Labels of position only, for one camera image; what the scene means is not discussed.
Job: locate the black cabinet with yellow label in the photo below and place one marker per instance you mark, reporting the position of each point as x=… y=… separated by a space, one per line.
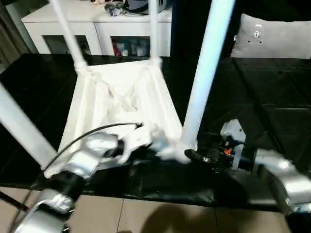
x=187 y=29

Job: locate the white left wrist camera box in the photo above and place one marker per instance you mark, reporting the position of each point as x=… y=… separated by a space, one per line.
x=138 y=141

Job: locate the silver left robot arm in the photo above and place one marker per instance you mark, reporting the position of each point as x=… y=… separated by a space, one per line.
x=73 y=174

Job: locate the colourful clutter bundle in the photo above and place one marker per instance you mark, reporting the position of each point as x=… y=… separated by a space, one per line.
x=114 y=6

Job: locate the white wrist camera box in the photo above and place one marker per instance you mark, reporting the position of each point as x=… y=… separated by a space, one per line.
x=138 y=141
x=232 y=131

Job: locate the grey pillow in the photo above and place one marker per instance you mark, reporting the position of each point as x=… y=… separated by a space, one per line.
x=277 y=39

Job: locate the white plastic table top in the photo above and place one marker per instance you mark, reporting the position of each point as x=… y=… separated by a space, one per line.
x=121 y=97

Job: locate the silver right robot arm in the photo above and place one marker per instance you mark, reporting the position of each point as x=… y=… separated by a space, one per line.
x=282 y=174

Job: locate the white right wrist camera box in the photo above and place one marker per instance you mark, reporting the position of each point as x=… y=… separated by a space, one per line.
x=232 y=131

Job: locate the white plastic table leg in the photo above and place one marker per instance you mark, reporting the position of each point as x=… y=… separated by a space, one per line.
x=154 y=29
x=209 y=63
x=24 y=126
x=68 y=34

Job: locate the grey curtain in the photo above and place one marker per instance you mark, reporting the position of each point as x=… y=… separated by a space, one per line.
x=9 y=29

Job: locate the white sideboard cabinet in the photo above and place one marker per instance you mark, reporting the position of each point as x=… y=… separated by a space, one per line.
x=97 y=29

